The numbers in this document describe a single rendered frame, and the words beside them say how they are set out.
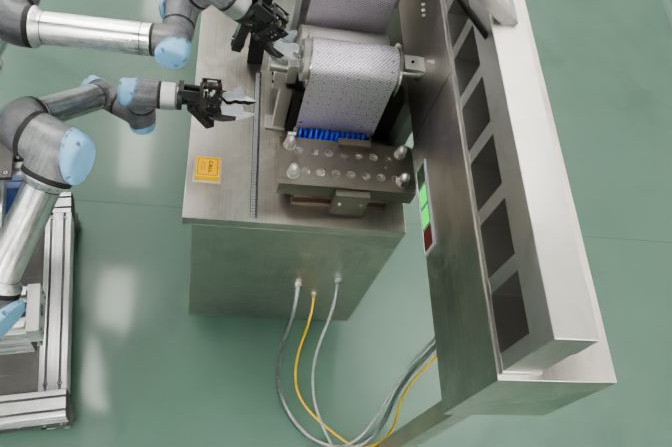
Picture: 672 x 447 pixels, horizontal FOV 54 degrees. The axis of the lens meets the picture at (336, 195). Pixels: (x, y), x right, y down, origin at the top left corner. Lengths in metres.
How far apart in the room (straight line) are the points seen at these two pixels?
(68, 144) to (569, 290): 1.07
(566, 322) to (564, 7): 3.47
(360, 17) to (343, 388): 1.47
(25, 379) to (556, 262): 1.85
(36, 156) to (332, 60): 0.76
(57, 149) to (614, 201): 2.83
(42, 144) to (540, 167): 1.05
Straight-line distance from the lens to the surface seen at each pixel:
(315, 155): 1.90
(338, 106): 1.88
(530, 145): 1.31
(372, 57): 1.79
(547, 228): 1.22
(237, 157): 2.02
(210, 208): 1.93
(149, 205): 2.96
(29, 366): 2.52
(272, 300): 2.48
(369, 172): 1.91
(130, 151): 3.10
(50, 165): 1.58
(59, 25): 1.64
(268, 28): 1.68
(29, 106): 1.66
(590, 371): 1.42
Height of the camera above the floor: 2.59
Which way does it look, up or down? 58 degrees down
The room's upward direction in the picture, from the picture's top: 23 degrees clockwise
